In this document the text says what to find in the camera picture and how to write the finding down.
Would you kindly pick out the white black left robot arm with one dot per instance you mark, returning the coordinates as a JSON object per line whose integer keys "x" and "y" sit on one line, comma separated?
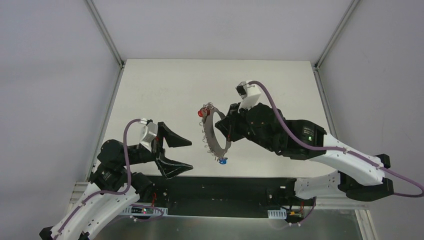
{"x": 113, "y": 186}

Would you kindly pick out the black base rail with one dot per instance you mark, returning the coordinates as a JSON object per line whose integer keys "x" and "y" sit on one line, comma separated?
{"x": 233, "y": 197}

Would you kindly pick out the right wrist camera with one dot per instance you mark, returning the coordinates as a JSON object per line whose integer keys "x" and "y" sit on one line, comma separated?
{"x": 249, "y": 93}

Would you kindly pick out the large steel keyring plate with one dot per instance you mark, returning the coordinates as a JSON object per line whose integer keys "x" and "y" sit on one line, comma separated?
{"x": 209, "y": 133}

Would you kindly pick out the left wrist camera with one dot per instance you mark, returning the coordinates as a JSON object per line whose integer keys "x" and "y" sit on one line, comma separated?
{"x": 148, "y": 133}

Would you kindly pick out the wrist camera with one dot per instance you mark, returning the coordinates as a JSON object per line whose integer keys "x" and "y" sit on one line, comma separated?
{"x": 148, "y": 133}
{"x": 249, "y": 93}

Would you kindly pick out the metal base plate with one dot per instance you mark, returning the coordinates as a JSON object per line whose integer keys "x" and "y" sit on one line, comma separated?
{"x": 320, "y": 225}

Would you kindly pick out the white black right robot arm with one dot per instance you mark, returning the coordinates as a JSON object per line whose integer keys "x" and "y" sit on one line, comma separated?
{"x": 358, "y": 176}

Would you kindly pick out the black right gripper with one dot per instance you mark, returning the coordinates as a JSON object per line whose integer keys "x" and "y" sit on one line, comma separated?
{"x": 232, "y": 121}

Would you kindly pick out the blue key tag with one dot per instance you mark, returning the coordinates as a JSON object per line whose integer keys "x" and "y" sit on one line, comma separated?
{"x": 223, "y": 160}

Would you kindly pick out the red key tag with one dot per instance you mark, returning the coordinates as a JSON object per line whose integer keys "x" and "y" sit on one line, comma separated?
{"x": 201, "y": 113}

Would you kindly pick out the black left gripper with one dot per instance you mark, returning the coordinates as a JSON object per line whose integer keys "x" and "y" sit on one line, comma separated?
{"x": 157, "y": 151}

